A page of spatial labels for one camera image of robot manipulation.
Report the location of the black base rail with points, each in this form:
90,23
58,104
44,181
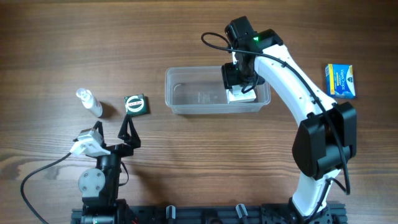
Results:
278,213

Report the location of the white blue medicine box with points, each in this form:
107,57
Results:
235,95

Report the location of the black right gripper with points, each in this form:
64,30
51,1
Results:
245,80

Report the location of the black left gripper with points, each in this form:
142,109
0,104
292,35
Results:
116,149

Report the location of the clear plastic container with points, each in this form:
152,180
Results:
200,90

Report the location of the white spray bottle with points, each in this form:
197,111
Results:
90,102

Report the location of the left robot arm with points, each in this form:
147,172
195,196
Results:
100,185

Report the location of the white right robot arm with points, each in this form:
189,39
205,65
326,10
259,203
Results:
326,136

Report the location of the blue VapoDrops box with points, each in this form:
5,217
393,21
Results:
340,81

